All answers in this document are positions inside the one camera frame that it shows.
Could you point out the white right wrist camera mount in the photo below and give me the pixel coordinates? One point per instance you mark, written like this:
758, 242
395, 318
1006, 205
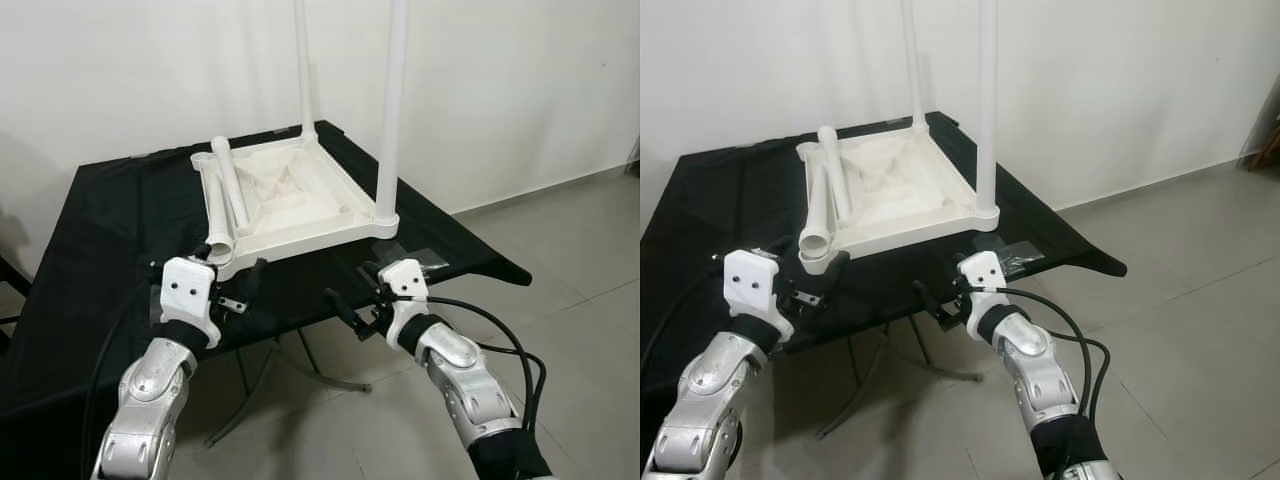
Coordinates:
405, 285
985, 278

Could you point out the black tablecloth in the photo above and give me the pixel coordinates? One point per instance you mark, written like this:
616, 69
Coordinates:
90, 230
700, 220

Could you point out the dark wooden furniture edge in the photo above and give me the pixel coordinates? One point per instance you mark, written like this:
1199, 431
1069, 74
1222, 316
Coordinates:
1265, 148

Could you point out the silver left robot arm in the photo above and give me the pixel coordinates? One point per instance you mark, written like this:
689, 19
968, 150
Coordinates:
710, 400
145, 400

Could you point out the grey metal table frame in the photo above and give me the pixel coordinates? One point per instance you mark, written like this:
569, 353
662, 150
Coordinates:
290, 385
900, 380

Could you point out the white plastic children table top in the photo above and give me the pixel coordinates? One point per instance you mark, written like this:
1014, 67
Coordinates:
300, 195
900, 190

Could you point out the clear tape patch on cloth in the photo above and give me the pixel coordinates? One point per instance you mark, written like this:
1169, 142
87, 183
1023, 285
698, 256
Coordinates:
430, 260
1022, 258

